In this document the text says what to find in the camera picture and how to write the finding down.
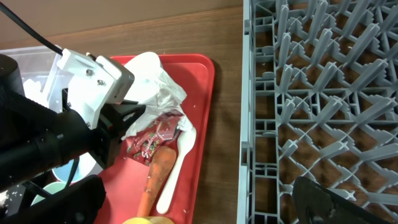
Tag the large light blue plate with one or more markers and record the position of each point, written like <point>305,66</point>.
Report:
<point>144,63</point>

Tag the red serving tray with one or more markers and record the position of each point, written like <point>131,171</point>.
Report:
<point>124,181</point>

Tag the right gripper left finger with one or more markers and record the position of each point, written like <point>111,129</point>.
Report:
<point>78,203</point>

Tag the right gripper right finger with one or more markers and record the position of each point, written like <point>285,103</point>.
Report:
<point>316,204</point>

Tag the white plastic spoon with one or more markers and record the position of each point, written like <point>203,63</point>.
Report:
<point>185,143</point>

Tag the mint green bowl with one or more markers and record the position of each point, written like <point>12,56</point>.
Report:
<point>51,188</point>

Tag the grey dishwasher rack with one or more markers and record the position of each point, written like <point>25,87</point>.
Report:
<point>319,100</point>

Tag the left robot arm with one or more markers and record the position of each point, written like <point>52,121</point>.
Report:
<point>35,139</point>

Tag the orange carrot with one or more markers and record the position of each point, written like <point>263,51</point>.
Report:
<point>161,165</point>

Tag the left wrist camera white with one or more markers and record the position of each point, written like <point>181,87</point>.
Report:
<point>95,82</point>

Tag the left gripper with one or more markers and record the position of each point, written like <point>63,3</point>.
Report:
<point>101,142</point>

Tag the yellow plastic cup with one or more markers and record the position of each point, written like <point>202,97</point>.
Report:
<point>149,220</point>

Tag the red snack wrapper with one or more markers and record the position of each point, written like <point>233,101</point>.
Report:
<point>160,132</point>

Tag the clear plastic storage bin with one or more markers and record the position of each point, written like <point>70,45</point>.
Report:
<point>43,81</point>

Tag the white napkin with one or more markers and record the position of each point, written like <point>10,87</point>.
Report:
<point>160,94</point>

